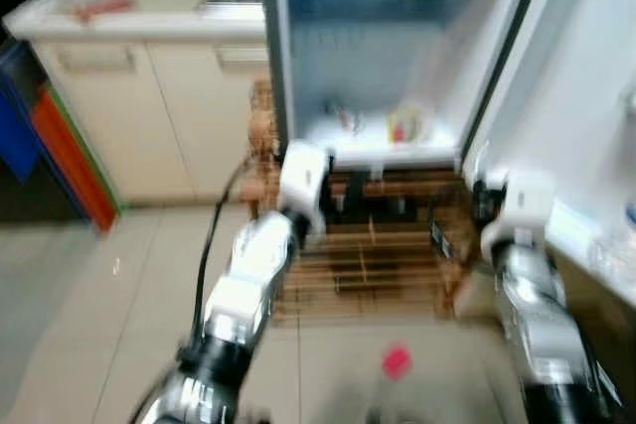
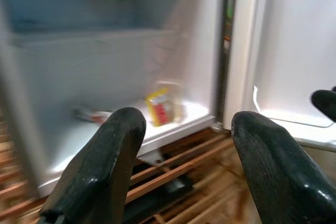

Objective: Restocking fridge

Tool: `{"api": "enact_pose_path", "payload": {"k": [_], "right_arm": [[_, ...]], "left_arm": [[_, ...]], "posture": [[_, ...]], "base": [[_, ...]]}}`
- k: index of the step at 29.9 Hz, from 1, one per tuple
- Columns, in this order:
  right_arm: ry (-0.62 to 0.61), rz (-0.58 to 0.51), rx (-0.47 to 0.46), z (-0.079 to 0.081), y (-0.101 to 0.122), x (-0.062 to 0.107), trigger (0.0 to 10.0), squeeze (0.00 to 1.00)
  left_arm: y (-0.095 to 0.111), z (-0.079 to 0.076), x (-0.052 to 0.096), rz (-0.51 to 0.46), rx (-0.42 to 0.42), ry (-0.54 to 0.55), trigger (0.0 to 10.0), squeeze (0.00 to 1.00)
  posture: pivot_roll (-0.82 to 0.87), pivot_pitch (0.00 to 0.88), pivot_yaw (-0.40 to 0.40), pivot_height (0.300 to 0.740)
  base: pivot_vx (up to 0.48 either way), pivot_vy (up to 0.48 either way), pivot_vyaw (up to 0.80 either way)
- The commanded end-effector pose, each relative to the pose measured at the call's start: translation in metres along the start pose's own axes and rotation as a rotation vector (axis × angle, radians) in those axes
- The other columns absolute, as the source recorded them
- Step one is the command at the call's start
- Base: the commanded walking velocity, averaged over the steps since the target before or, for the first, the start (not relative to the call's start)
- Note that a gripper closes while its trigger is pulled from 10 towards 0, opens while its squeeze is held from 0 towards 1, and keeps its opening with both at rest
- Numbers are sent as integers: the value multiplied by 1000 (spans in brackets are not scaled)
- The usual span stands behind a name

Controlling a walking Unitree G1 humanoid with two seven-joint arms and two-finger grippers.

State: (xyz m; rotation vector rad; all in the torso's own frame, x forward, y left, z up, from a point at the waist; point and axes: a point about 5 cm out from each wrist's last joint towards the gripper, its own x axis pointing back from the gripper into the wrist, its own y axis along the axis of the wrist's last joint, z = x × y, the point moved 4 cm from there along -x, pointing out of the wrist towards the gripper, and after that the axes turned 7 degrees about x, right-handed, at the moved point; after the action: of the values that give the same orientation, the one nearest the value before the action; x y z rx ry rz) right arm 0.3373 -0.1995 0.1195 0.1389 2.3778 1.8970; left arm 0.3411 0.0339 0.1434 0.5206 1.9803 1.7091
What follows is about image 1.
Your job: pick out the pink lid plastic container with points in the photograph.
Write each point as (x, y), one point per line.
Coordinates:
(397, 361)

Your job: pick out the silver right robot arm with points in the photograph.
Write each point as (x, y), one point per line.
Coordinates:
(537, 325)

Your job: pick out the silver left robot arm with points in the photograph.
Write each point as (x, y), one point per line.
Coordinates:
(248, 275)

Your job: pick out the white fridge inner shelf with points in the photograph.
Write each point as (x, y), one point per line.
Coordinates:
(378, 146)

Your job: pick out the white fridge door shelf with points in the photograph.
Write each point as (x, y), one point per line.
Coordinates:
(571, 235)

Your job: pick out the stainless steel fridge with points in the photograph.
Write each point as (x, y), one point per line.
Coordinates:
(378, 47)

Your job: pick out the wooden wine rack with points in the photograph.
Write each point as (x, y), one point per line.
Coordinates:
(397, 265)

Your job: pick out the small yellow red jar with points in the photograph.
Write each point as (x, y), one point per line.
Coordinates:
(404, 126)

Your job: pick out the clear water bottle blue label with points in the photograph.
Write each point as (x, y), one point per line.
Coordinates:
(621, 245)

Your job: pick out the cream kitchen cabinet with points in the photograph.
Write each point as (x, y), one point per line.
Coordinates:
(119, 106)

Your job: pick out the green cutting board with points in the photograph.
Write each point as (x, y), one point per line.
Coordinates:
(86, 146)

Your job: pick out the clear plastic food container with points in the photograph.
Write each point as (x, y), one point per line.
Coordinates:
(99, 9)

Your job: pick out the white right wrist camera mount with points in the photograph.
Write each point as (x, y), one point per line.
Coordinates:
(522, 211)

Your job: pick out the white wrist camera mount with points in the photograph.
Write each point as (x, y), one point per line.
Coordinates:
(303, 181)
(522, 211)

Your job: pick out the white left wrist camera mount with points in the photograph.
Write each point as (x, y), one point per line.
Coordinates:
(303, 181)

